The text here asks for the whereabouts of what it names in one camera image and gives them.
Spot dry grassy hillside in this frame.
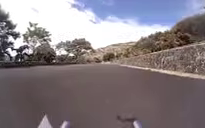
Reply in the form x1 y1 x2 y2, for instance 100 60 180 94
89 41 138 64

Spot grey asphalt road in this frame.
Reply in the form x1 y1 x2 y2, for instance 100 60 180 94
0 63 205 128

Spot row of trees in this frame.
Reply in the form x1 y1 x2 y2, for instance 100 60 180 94
0 0 97 64

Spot robot's own part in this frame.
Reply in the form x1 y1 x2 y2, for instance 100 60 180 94
60 120 71 128

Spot pale concrete kerb strip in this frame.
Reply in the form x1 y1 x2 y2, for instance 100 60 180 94
118 63 205 81

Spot bushes on slope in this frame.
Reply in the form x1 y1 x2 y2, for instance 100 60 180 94
102 2 205 63

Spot stone retaining wall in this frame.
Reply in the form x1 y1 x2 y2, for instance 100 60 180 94
113 41 205 77

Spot low dark wall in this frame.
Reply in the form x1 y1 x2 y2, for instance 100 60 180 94
0 59 81 69

